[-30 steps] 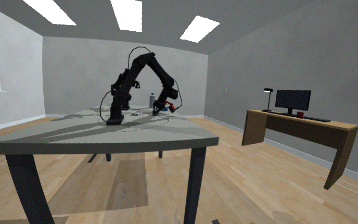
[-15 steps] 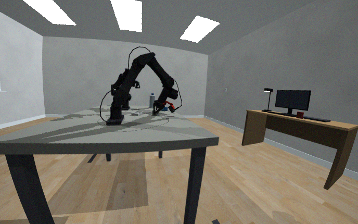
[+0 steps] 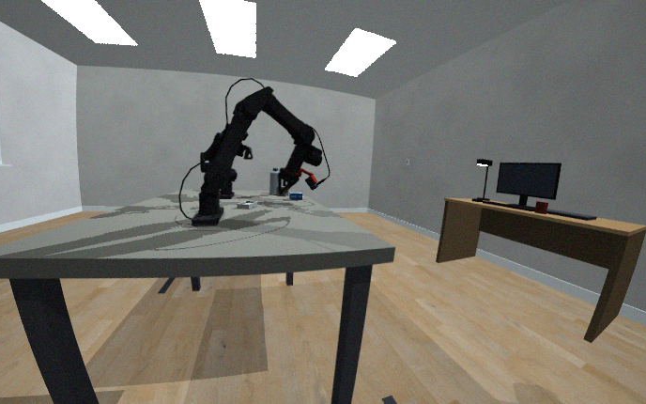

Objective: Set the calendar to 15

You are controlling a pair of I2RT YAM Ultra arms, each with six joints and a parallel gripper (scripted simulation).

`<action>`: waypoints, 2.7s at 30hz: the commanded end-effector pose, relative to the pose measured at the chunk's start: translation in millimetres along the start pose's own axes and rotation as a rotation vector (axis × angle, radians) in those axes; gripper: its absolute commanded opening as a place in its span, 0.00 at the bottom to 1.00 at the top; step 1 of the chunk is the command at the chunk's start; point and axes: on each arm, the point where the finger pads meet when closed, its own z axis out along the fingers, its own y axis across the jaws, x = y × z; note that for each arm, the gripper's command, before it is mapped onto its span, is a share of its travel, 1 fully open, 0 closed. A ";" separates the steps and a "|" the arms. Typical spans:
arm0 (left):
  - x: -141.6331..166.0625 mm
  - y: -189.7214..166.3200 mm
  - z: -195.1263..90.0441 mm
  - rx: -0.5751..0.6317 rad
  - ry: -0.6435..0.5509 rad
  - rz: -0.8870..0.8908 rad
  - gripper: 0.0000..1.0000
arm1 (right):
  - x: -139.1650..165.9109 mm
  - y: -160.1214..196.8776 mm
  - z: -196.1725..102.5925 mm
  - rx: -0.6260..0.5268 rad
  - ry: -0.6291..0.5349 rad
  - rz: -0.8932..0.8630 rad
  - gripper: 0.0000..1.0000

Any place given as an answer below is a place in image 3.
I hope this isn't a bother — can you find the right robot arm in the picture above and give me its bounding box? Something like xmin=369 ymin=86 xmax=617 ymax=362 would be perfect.
xmin=192 ymin=86 xmax=322 ymax=224

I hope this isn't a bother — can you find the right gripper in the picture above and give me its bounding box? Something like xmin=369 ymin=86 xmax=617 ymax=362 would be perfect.
xmin=278 ymin=157 xmax=317 ymax=194

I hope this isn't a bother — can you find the white bottle with blue cap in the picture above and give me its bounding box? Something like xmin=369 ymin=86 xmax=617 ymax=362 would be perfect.
xmin=269 ymin=168 xmax=279 ymax=195

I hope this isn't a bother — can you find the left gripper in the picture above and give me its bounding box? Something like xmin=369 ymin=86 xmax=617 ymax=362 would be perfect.
xmin=236 ymin=143 xmax=253 ymax=160

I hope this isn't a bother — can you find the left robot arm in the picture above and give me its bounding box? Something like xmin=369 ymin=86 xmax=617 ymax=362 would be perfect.
xmin=200 ymin=132 xmax=248 ymax=198

